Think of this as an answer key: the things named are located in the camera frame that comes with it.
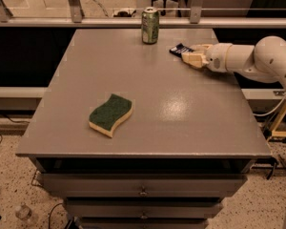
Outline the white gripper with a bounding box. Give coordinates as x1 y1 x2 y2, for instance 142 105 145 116
181 43 232 73

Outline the blue rxbar blueberry wrapper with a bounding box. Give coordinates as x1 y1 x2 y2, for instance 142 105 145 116
170 43 194 57

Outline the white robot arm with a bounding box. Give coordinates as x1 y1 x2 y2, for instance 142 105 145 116
181 36 286 229

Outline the green and yellow sponge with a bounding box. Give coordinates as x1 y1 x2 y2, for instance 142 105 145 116
89 94 133 137

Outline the green soda can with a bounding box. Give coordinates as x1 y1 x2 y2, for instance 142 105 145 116
141 7 159 44

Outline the grey drawer cabinet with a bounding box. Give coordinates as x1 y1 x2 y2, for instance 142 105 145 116
17 29 271 229

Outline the top drawer knob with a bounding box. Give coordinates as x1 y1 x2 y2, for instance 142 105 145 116
139 187 149 198

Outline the drawer knob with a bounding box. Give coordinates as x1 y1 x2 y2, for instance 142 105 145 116
139 187 149 198
140 212 148 219

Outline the wooden frame stand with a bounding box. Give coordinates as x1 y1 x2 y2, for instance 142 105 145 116
267 101 286 140

